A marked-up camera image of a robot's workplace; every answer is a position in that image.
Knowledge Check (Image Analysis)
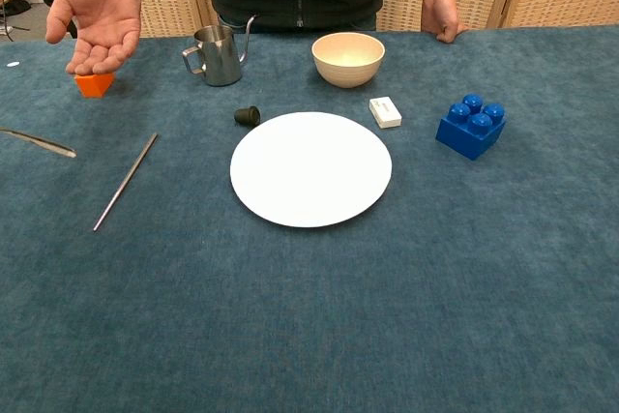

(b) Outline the metal spoon handle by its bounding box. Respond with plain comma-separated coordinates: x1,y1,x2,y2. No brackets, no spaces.
0,127,77,159

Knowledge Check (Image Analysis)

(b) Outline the blue table mat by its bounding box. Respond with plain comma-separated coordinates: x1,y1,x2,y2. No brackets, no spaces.
0,24,619,413

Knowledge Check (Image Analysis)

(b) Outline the person right hand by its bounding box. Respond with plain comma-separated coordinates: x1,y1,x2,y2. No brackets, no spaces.
45,0,145,76

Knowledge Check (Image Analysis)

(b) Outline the white eraser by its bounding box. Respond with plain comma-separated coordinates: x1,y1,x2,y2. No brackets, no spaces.
368,96,403,130

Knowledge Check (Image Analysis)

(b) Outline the beige bowl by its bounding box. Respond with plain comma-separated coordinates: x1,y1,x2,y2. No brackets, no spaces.
310,31,387,90

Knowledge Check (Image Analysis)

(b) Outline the steel gooseneck pitcher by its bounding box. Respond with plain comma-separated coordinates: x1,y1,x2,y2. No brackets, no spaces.
182,15,258,88

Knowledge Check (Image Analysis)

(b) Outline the orange angular block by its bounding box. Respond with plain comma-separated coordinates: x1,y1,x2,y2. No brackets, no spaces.
74,72,117,100

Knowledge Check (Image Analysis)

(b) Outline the small black rubber cap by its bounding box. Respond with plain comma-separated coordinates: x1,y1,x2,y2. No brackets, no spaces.
233,104,262,128

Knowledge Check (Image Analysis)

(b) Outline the person left hand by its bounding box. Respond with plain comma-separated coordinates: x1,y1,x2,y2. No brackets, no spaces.
420,0,469,44

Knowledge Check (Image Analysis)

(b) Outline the blue toy building block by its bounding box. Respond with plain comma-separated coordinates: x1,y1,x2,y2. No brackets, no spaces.
434,94,507,162

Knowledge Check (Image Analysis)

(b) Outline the silver metal chopstick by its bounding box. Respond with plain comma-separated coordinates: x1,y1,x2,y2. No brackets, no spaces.
92,132,160,233

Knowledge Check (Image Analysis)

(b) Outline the white round plate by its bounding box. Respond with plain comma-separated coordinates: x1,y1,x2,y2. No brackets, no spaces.
229,111,394,229

